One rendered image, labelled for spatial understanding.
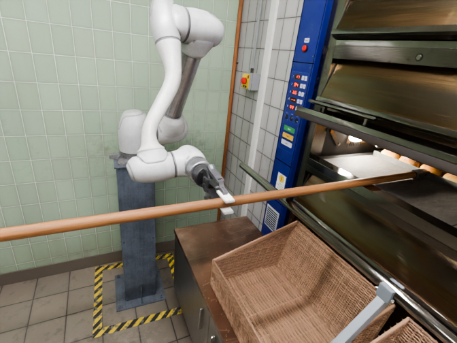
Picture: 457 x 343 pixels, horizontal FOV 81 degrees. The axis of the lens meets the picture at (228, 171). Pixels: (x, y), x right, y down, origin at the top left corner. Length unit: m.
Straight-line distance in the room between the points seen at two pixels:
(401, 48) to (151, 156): 0.91
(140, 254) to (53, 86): 1.10
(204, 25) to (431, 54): 0.80
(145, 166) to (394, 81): 0.91
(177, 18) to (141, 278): 1.54
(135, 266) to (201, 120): 1.09
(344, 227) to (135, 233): 1.17
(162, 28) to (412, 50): 0.86
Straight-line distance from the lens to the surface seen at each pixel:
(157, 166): 0.99
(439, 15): 1.07
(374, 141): 0.95
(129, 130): 1.49
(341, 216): 1.27
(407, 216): 1.10
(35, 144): 1.95
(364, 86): 1.18
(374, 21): 1.19
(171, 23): 1.17
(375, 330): 1.24
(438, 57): 1.05
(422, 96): 1.06
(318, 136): 1.36
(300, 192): 0.93
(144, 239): 1.79
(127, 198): 1.61
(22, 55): 1.86
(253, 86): 1.73
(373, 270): 0.75
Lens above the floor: 1.60
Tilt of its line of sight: 24 degrees down
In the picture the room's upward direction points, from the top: 6 degrees clockwise
